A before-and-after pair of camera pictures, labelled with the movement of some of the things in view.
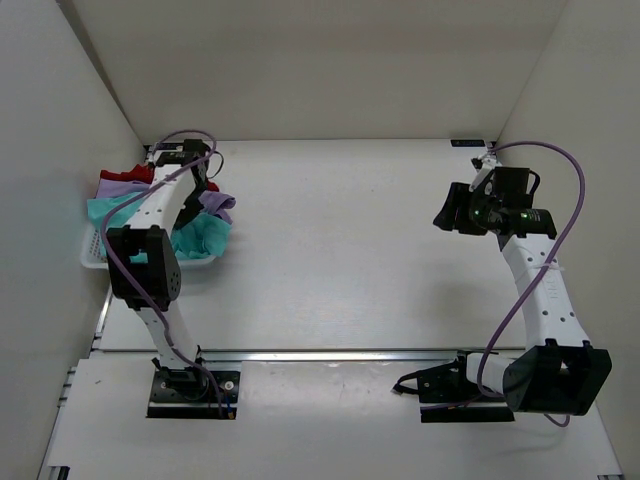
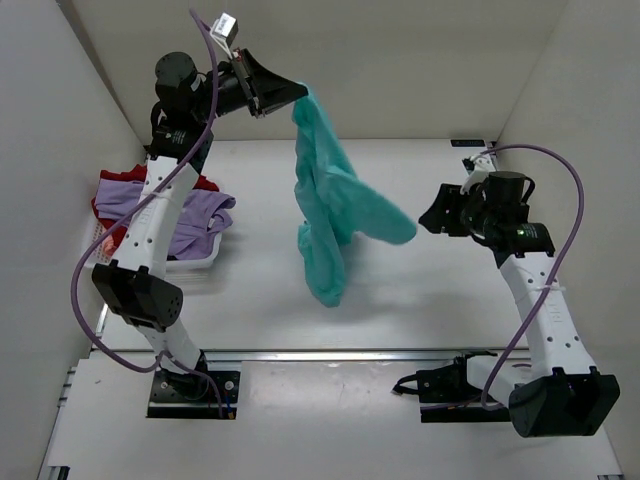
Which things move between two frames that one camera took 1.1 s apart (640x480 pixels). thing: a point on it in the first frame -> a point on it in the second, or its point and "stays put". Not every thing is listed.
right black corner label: x=468 y=143 stays put
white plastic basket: x=91 y=256 stays put
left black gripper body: x=192 y=205 -> x=233 y=85
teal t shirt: x=203 y=235 -> x=334 y=200
